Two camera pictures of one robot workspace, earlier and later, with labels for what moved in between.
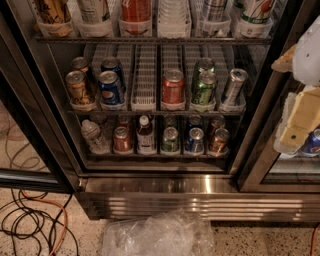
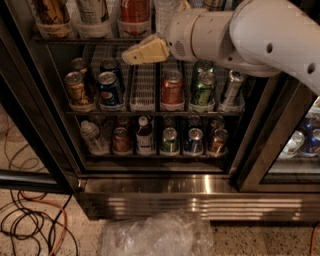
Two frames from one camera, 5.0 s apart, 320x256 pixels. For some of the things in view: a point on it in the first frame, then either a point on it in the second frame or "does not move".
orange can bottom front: (122, 139) does not move
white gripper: (309, 56) → (180, 35)
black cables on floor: (23, 219) does not move
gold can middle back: (80, 63) does not move
